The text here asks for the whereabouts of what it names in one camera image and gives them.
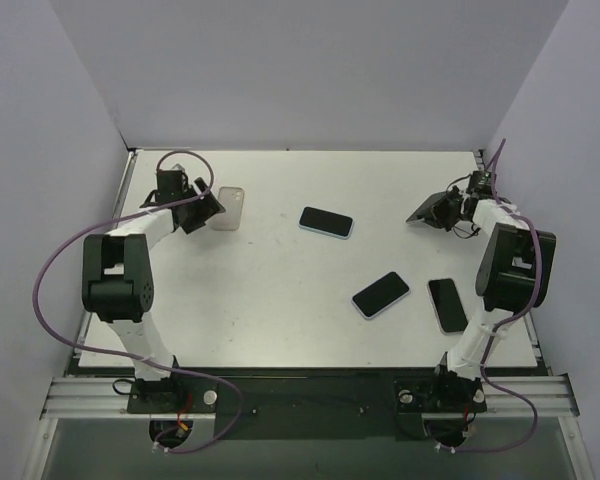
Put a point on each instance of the light blue phone case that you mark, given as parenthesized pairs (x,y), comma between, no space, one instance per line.
(325,231)

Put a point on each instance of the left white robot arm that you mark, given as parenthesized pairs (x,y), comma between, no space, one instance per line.
(117,279)

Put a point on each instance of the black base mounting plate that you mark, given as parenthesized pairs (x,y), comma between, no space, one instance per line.
(319,404)

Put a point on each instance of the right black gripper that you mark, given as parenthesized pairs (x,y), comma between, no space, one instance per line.
(443,209)

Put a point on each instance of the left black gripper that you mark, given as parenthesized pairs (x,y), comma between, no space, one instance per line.
(200,206)

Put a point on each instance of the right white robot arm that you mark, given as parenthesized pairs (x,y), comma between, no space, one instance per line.
(512,278)

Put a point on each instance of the aluminium frame rail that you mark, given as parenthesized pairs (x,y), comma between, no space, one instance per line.
(257,282)

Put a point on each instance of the phone in lavender case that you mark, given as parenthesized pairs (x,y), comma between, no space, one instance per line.
(380,295)

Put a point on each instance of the beige phone case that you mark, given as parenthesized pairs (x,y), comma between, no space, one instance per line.
(232,199)

